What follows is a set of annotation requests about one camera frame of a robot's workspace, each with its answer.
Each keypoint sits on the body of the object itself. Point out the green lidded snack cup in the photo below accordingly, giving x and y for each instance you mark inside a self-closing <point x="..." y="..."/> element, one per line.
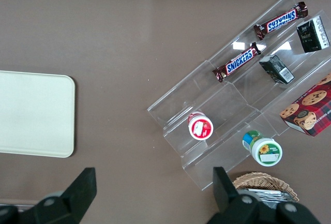
<point x="265" y="151"/>

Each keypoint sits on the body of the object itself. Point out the red lidded yogurt cup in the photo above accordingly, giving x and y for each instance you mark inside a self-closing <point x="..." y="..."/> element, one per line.
<point x="200" y="128"/>

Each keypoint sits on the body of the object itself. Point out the Snickers chocolate bar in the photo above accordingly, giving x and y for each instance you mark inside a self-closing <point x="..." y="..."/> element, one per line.
<point x="238" y="62"/>
<point x="282" y="20"/>

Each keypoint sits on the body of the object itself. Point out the clear acrylic stepped display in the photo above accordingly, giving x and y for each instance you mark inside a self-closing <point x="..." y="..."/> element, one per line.
<point x="232" y="99"/>

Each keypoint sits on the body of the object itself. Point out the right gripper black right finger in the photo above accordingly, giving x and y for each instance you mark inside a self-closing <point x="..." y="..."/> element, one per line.
<point x="225" y="190"/>

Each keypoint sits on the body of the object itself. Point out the light wicker basket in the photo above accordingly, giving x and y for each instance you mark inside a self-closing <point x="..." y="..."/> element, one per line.
<point x="258" y="180"/>

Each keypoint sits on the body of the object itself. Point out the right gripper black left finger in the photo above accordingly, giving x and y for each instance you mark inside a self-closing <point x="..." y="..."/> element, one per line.
<point x="77" y="190"/>

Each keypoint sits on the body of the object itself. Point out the silver foil pack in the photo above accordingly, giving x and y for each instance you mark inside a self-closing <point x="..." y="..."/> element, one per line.
<point x="271" y="195"/>

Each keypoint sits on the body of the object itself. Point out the cream rectangular plastic tray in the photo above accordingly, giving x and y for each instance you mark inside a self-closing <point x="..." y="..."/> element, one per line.
<point x="33" y="115"/>

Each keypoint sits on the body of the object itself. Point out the small black white carton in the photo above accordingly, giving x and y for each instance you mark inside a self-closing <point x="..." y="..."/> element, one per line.
<point x="276" y="69"/>
<point x="311" y="33"/>

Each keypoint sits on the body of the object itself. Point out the red plaid cookie box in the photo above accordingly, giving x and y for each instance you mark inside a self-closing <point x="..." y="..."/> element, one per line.
<point x="310" y="107"/>

